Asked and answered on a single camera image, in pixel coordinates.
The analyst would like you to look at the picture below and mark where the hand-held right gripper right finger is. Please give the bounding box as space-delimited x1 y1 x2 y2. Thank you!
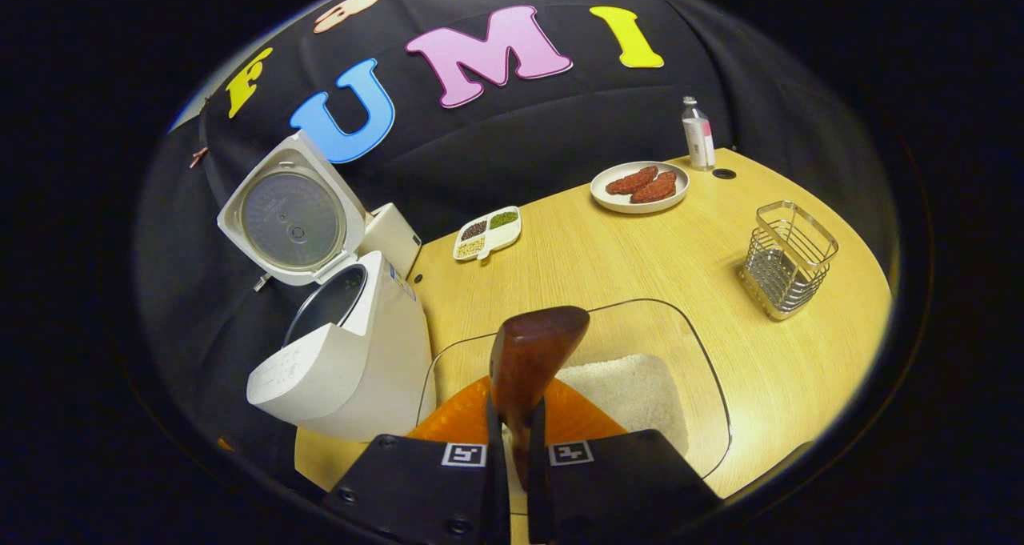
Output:
524 377 725 545

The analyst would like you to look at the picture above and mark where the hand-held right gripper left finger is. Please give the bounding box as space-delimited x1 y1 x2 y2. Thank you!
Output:
320 375 513 545

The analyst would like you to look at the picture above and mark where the white rice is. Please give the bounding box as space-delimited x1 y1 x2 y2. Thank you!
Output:
556 354 690 458

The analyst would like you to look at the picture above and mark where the white rice cooker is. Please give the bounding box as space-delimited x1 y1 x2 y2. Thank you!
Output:
218 131 437 442

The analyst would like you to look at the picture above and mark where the brown wooden spoon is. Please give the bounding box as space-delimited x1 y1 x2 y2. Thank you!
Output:
490 306 591 490

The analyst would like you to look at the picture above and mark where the metal wire chopstick holder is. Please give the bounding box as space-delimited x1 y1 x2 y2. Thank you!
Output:
738 201 839 322

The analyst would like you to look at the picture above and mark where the clear glass dish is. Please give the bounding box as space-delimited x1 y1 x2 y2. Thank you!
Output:
416 299 733 482

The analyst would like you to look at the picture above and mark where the white toaster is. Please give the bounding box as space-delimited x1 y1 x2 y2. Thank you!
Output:
356 202 422 278

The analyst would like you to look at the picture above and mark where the white divided grain dish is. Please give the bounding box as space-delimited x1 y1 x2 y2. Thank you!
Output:
453 206 522 262

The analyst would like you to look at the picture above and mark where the round white plate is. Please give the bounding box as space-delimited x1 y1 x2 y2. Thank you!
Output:
590 161 690 214

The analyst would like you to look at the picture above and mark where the red meat piece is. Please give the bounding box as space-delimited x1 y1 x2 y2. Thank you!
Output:
630 170 678 205
606 166 659 196

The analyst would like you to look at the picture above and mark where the clear bottle with pink label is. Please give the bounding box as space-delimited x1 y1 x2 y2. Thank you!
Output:
682 96 717 172

